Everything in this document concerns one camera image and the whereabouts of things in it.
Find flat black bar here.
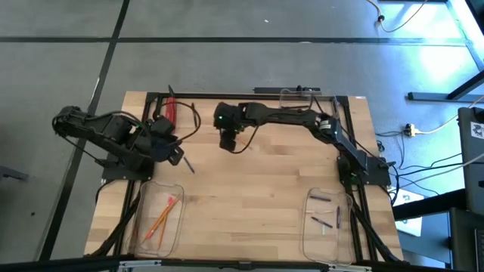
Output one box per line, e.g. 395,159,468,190
253,86,322,95

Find clear plastic bin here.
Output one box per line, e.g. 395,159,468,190
301,187,355,265
278,88,340,129
127,180,186,258

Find silver aluminium profile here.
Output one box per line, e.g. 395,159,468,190
327,264,374,272
118,259,163,270

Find grey floor object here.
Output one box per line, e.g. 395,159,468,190
0,165,30,182

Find white power strip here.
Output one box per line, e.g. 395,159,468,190
402,123,420,138

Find white paper sheet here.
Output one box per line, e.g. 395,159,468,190
392,188,424,237

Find black desk leg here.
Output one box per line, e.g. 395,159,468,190
407,70,484,104

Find black desk beam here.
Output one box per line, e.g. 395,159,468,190
392,187,467,222

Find grey equipment case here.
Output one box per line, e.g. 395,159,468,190
457,107,484,216

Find white printed sticker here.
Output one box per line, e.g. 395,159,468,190
470,121,484,140

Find dark storage box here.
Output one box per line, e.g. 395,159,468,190
448,206,484,272

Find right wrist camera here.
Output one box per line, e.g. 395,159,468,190
219,139,238,153

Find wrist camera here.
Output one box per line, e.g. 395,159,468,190
219,139,238,153
167,146,185,167

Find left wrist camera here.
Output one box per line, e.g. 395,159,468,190
167,146,185,167

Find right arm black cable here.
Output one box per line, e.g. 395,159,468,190
231,124,261,155

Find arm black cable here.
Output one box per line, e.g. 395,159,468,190
231,124,261,155
153,100,202,147

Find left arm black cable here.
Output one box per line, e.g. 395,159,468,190
153,100,202,147

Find black table frame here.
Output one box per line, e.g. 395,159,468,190
113,91,383,271

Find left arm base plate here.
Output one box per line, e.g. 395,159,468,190
101,158,154,181

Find black diagonal frame strut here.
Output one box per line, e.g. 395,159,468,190
353,203,404,264
90,196,139,260

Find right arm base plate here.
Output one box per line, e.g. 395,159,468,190
337,156,392,187

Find black floor cables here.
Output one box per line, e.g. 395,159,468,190
376,130,466,186

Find pale floor cable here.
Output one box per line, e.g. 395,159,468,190
365,0,430,34

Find white power cable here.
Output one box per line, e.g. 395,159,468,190
396,153,484,190
415,96,484,135

